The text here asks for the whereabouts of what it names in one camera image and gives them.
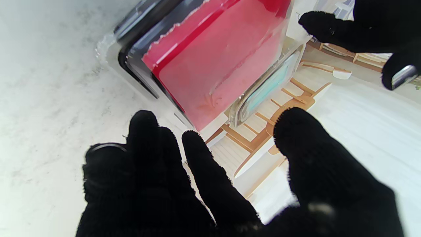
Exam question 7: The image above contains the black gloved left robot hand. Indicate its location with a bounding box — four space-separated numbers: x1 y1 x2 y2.
298 0 421 91

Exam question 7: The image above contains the clear lid with teal label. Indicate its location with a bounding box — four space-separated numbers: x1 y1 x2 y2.
229 49 305 128

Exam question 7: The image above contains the printed room backdrop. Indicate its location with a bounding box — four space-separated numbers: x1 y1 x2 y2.
184 0 421 237

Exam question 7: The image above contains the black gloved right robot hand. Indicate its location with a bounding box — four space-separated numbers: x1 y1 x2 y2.
76 107 405 237

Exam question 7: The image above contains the clear lid with red label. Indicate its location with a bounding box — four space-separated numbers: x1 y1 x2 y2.
95 0 313 132

